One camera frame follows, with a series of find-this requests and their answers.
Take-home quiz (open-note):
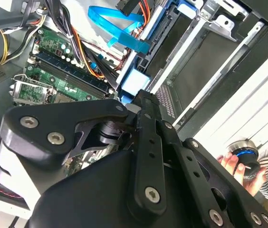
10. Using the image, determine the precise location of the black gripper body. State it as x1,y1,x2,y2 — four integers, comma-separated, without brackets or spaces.
29,149,268,228

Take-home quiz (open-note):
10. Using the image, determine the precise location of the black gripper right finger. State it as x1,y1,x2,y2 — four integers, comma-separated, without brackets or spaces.
148,93,268,228

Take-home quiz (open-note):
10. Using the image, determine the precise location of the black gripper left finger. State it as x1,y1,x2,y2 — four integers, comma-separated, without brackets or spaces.
0,89,168,216

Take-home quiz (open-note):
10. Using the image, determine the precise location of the round black blue-ring tool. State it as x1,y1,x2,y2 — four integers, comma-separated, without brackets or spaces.
226,140,262,181

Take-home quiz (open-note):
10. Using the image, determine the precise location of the hard disk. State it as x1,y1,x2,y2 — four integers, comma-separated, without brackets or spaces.
116,3,200,106

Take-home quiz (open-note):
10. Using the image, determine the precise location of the orange black power wire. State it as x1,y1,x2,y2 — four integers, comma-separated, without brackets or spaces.
116,0,154,32

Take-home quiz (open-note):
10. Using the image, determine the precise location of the person's hand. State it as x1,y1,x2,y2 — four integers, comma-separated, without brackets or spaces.
216,152,268,198

